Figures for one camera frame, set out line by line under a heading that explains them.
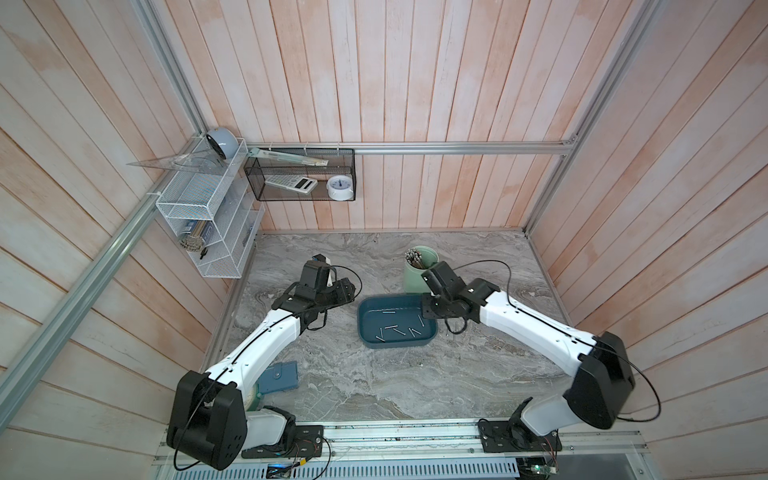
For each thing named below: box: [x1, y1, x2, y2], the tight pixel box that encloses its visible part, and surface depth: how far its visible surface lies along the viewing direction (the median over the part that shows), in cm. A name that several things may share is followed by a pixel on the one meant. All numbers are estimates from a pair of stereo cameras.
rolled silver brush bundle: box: [178, 220, 208, 252], surface depth 78 cm
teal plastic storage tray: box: [357, 294, 438, 349], surface depth 94 cm
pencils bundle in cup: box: [404, 248, 425, 269], surface depth 92 cm
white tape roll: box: [326, 175, 354, 201], surface depth 97 cm
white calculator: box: [265, 175, 318, 195], surface depth 100 cm
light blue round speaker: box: [206, 127, 239, 160], surface depth 84 cm
